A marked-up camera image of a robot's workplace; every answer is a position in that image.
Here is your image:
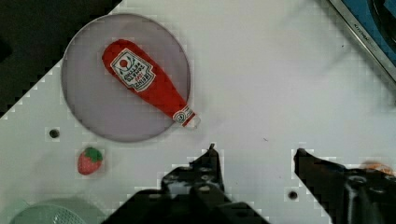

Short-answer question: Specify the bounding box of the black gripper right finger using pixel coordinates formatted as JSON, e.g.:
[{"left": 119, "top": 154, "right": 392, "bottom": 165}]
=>
[{"left": 293, "top": 148, "right": 396, "bottom": 224}]

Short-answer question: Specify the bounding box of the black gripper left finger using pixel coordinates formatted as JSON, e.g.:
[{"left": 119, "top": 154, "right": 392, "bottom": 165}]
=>
[{"left": 102, "top": 147, "right": 269, "bottom": 224}]

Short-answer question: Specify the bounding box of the red plush ketchup bottle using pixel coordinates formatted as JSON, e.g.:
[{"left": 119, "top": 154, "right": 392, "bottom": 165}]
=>
[{"left": 102, "top": 39, "right": 200, "bottom": 129}]

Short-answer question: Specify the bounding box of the round grey plate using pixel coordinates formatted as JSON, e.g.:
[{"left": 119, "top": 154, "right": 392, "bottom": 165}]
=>
[{"left": 61, "top": 13, "right": 191, "bottom": 143}]

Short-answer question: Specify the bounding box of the orange object behind finger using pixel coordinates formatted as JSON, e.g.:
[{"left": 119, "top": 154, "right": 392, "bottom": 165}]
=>
[{"left": 361, "top": 161, "right": 394, "bottom": 175}]

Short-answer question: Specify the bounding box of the plush strawberry toy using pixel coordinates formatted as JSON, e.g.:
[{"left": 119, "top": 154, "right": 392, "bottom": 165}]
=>
[{"left": 78, "top": 147, "right": 103, "bottom": 175}]

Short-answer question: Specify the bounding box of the pale green perforated bowl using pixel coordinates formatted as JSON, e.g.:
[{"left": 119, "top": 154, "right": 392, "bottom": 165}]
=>
[{"left": 9, "top": 198, "right": 106, "bottom": 224}]

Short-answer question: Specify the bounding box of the blue tray with metal rim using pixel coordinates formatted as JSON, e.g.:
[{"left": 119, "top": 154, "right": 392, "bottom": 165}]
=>
[{"left": 328, "top": 0, "right": 396, "bottom": 80}]

